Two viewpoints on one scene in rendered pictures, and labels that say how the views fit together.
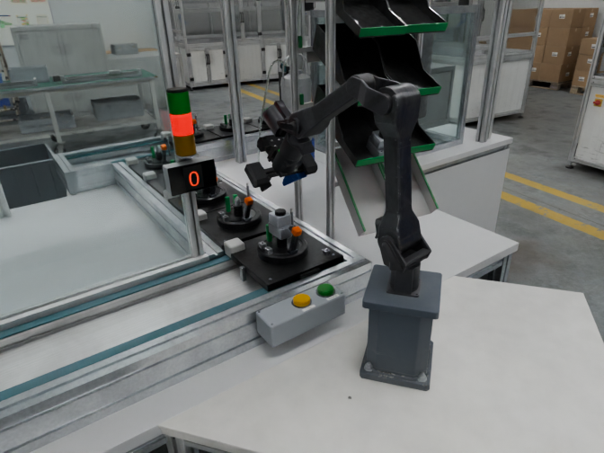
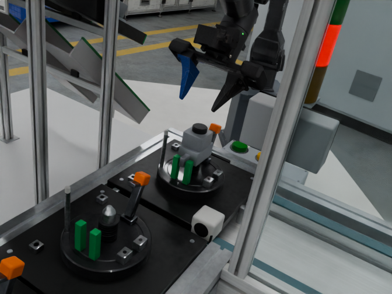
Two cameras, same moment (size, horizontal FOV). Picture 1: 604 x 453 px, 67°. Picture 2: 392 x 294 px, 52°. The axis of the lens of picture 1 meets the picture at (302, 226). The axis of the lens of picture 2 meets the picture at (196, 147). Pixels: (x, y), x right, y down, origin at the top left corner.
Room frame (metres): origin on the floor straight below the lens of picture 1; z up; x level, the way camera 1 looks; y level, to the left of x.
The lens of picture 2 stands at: (1.45, 0.66, 1.44)
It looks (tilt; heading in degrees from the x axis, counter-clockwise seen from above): 30 degrees down; 240
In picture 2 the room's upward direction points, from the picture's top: 11 degrees clockwise
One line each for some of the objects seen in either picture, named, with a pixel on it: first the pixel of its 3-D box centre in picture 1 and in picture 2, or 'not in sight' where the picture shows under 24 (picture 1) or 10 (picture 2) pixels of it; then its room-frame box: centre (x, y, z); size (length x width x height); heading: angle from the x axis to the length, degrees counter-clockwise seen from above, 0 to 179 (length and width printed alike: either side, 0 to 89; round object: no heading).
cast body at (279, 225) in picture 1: (279, 221); (194, 143); (1.10, 0.06, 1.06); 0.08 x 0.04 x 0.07; 34
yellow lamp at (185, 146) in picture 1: (184, 144); not in sight; (1.09, 0.28, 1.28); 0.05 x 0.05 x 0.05
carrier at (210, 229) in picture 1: (237, 208); (107, 226); (1.31, 0.20, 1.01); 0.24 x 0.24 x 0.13; 34
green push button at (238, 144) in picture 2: (325, 290); (239, 147); (0.91, -0.05, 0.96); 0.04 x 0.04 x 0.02
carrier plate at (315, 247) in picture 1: (282, 254); (189, 182); (1.10, 0.06, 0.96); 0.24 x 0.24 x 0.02; 34
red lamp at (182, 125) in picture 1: (182, 123); not in sight; (1.09, 0.28, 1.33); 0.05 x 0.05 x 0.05
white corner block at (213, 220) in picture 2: (235, 248); (207, 223); (1.12, 0.19, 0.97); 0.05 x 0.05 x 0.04; 34
